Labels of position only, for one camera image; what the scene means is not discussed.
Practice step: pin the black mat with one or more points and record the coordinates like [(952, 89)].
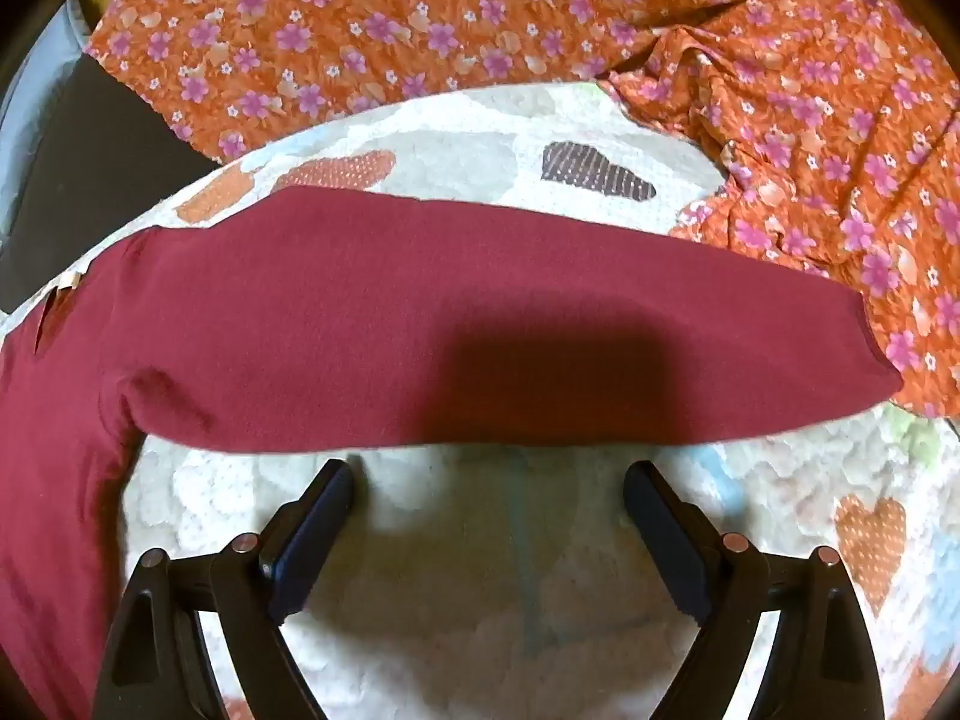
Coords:
[(82, 165)]

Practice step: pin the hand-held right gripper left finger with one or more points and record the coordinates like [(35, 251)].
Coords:
[(315, 532)]

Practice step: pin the white heart-print quilt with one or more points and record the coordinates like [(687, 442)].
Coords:
[(465, 577)]

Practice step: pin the orange floral cloth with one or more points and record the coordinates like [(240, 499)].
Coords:
[(375, 15)]

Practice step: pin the maroon long-sleeve shirt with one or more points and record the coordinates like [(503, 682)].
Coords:
[(375, 315)]

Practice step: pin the grey-blue cushion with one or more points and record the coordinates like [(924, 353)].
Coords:
[(41, 90)]

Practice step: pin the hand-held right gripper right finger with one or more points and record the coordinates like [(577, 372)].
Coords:
[(667, 532)]

